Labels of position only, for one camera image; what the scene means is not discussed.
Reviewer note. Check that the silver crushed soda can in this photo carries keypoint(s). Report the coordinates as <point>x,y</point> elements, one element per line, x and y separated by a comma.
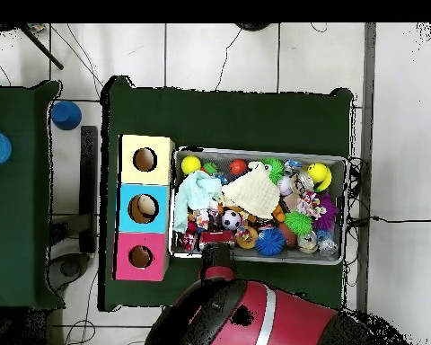
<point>307,242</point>

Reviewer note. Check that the red robot arm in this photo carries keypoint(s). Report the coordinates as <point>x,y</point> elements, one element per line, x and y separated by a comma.
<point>294,320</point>

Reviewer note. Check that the wooden box with three holes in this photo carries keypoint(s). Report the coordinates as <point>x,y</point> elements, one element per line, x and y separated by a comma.
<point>143,210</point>

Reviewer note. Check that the mint green cloth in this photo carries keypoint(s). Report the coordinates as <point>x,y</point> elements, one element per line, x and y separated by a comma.
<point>194,194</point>

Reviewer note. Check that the blue spiky ball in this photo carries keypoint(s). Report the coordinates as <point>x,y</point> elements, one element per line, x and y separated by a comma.
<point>270,242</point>

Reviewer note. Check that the cream waffle cloth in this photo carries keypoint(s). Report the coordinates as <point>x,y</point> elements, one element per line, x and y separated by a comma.
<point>251,194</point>

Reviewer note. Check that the red orange ball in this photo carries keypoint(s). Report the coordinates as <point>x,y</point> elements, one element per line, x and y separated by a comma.
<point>238,166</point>

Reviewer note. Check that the plain yellow ball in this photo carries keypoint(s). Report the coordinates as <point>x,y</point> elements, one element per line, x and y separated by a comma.
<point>190,165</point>

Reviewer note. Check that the green furry toy with eyes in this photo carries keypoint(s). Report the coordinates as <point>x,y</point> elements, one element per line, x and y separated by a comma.
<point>274,169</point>

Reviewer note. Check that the purple spiky monster toy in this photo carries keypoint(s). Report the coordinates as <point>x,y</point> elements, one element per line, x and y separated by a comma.
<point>327,212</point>

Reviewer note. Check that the yellow smiley ball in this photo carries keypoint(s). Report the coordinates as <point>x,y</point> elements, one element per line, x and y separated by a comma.
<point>318,172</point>

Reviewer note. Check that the black upright panel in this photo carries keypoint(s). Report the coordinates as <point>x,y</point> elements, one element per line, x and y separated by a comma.
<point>88,187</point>

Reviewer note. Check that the dark stand base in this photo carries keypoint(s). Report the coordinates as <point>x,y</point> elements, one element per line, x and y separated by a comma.
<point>70,267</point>

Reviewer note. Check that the blue plastic cup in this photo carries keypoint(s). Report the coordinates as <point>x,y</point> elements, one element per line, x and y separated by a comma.
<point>66,115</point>

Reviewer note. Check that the dark green side table cloth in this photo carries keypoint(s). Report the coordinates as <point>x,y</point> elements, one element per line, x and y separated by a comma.
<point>18,251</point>

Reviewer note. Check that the black round base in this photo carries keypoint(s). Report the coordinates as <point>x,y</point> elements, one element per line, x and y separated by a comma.
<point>252,26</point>

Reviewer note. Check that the black tripod leg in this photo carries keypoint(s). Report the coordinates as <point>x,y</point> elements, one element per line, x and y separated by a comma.
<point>43,48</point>

